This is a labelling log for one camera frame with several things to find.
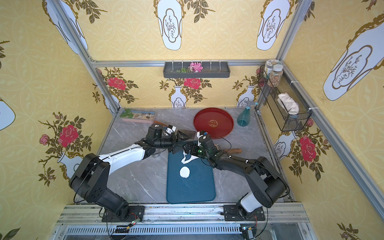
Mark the wooden rolling pin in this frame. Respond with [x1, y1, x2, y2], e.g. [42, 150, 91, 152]
[215, 144, 242, 154]

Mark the round white dumpling wrapper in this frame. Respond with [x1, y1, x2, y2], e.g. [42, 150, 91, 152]
[180, 167, 190, 179]

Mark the teal plastic tray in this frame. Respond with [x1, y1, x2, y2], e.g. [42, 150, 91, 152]
[166, 151, 216, 204]

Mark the white dough lump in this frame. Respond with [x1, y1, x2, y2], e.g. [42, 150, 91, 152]
[181, 151, 199, 165]

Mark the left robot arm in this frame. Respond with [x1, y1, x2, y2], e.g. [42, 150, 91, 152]
[69, 124, 200, 222]

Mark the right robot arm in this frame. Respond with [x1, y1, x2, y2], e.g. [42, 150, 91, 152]
[177, 135, 289, 220]

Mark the red round tray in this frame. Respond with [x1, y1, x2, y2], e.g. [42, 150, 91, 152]
[194, 108, 234, 139]

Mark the pink rectangular planter box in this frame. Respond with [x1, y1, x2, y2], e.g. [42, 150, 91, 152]
[120, 109, 156, 124]

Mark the green spray bottle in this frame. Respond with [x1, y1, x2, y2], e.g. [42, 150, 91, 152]
[237, 101, 258, 127]

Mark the pink artificial flower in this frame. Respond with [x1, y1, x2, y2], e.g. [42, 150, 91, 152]
[189, 62, 203, 73]

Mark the beige cloth in basket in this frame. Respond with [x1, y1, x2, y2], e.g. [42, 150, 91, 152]
[277, 93, 300, 115]

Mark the spice jar white lid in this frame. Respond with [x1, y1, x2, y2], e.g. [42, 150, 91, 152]
[268, 64, 284, 87]

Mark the jar with patterned lid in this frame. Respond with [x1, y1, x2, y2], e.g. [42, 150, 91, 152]
[264, 59, 281, 78]

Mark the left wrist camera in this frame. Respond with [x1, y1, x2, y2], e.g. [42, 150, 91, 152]
[166, 125, 178, 135]

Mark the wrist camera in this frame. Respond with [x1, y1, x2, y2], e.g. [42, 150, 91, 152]
[197, 131, 208, 139]
[166, 125, 178, 135]

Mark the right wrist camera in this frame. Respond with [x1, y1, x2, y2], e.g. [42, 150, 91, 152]
[197, 131, 208, 139]

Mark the metal dough scraper wooden handle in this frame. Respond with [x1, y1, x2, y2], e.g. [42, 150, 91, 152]
[153, 120, 196, 139]

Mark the grey wall shelf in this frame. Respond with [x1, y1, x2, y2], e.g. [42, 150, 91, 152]
[163, 61, 231, 79]

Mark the black wire basket shelf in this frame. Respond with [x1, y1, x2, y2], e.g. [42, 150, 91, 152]
[258, 66, 312, 132]

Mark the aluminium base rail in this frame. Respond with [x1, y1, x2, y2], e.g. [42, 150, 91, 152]
[50, 203, 317, 240]

